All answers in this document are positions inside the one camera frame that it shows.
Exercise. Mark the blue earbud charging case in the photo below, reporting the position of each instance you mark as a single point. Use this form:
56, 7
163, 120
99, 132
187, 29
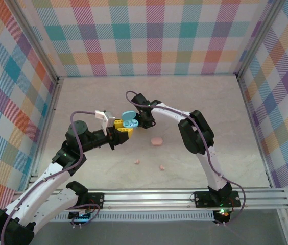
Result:
128, 115

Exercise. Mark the pink earbud charging case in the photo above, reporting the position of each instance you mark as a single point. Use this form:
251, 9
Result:
156, 141

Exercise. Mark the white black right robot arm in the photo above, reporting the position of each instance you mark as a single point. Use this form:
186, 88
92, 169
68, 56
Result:
197, 132

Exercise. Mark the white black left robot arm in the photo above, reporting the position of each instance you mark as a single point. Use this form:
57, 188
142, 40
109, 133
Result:
39, 186

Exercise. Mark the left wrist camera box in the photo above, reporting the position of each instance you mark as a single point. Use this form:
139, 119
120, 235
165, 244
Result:
107, 120

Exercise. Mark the aluminium side rail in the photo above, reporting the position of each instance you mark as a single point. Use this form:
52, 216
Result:
251, 114
49, 114

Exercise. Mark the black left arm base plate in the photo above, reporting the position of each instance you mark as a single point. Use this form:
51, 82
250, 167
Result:
95, 200

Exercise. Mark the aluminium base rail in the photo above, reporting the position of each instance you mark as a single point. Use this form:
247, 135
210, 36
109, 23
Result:
146, 199

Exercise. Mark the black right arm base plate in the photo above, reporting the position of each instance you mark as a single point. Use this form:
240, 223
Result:
202, 199

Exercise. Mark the aluminium corner post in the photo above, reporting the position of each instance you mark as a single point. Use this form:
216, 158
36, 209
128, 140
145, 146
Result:
260, 38
35, 42

